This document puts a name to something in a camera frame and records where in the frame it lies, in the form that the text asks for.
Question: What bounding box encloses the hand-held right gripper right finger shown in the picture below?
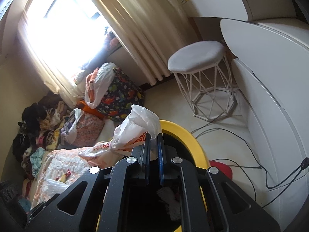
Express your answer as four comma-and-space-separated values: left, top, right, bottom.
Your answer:
157, 133, 282, 232

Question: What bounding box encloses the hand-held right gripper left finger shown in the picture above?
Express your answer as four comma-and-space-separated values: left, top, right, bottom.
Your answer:
26, 139, 151, 232

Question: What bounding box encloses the yellow-rimmed black trash bin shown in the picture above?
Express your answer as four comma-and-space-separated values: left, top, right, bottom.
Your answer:
95, 119, 210, 232

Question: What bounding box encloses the white orange-print plastic bag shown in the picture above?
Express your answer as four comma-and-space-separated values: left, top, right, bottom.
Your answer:
78, 104, 161, 161

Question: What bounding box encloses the clear plastic bag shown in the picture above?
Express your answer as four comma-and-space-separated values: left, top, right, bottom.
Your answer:
46, 178, 70, 195

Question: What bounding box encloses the small yellow wrapper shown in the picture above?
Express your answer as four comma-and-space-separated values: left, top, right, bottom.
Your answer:
57, 170, 71, 183

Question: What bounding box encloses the white crumpled cloth in bin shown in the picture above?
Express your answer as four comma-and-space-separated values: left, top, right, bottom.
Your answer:
156, 186, 180, 220

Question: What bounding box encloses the light blue cloth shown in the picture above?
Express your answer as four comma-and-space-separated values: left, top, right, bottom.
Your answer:
29, 147, 50, 177

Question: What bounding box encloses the red flat item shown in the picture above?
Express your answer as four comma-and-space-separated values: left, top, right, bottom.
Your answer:
210, 159, 233, 182

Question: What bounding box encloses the pink floral bag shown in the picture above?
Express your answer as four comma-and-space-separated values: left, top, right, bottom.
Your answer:
75, 113, 105, 148

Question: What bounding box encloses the peach and white blanket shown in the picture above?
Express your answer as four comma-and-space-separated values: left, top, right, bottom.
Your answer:
31, 139, 126, 208

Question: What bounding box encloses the dinosaur print fabric basket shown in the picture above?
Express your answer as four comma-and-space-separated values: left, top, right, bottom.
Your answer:
98, 68, 145, 122

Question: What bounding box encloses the orange bag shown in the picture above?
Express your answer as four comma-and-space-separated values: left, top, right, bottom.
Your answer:
77, 100, 107, 119

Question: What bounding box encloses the white grey tote bag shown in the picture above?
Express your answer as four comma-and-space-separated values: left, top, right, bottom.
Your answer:
64, 108, 84, 143

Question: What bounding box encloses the lilac cloth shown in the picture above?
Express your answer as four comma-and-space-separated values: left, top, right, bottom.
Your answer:
59, 126, 73, 145

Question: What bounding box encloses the large pile of clothes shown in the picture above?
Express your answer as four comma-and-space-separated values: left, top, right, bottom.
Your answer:
12, 94, 73, 165

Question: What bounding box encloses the peach cloth bundle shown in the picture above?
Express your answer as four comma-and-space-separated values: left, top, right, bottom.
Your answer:
84, 74, 99, 102

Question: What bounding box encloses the white plastic bag of clothes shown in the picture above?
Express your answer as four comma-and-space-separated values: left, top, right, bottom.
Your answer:
84, 62, 116, 109

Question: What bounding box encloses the heap of jackets and quilts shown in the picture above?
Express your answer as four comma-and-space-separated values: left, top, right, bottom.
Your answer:
71, 26, 122, 85

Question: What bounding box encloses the narrow cream curtain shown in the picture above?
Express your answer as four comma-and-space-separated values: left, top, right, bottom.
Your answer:
17, 12, 80, 109

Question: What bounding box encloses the wide cream curtain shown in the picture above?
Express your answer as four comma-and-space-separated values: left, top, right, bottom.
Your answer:
80, 0, 177, 86

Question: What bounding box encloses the white rounded cabinet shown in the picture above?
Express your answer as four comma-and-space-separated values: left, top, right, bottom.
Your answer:
220, 18, 309, 213

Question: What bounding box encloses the dark-framed window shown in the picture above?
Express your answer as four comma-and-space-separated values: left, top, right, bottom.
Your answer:
24, 0, 121, 78

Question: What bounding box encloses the white dressing table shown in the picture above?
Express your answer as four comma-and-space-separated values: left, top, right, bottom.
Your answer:
185, 0, 300, 23

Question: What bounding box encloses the white wire-frame stool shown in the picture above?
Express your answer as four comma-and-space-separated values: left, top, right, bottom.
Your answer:
168, 41, 236, 122

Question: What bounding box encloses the black power cable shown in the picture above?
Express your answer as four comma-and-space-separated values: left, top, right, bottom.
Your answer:
191, 128, 309, 190

